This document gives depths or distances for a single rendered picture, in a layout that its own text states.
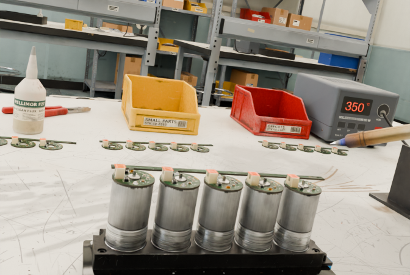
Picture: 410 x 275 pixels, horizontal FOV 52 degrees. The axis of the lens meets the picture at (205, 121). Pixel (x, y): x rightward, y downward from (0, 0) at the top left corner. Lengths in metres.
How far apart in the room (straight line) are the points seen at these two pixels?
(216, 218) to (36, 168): 0.22
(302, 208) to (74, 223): 0.16
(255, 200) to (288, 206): 0.03
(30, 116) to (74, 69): 4.24
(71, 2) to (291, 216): 2.35
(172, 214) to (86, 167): 0.20
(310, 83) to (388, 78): 5.61
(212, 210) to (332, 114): 0.46
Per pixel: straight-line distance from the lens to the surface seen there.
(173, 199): 0.25
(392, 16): 6.54
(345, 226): 0.41
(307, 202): 0.28
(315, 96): 0.74
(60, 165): 0.44
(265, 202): 0.27
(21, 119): 0.53
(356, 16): 6.39
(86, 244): 0.28
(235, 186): 0.26
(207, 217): 0.27
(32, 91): 0.52
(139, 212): 0.25
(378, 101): 0.73
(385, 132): 0.25
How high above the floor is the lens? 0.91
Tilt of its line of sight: 13 degrees down
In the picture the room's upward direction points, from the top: 9 degrees clockwise
